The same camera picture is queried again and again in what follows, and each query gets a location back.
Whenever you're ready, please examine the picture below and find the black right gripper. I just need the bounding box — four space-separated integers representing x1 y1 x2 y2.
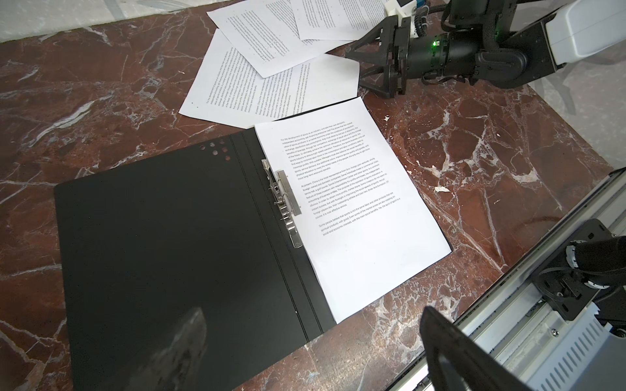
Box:
345 16 482 99

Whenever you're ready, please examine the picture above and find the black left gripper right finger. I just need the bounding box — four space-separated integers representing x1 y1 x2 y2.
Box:
420 306 529 390

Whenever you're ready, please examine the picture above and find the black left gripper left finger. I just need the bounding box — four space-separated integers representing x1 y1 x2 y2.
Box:
124 307 207 390

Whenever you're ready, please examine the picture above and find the white black file folder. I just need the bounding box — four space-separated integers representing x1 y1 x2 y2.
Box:
55 125 351 390

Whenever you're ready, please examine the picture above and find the printed paper sheet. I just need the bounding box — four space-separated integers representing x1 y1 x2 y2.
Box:
208 0 346 78
290 0 386 41
179 30 360 129
255 98 452 322

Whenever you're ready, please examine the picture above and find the metal folder clip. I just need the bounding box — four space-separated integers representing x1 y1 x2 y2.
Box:
261 159 303 249

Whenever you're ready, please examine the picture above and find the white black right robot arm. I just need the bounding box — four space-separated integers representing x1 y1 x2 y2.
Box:
345 1 625 98

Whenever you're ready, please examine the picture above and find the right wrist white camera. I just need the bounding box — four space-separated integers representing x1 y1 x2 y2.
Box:
384 0 430 38

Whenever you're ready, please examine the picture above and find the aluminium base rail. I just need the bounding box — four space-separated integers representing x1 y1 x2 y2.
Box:
391 169 625 390

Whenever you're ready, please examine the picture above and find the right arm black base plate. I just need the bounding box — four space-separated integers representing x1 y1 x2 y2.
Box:
531 219 625 321

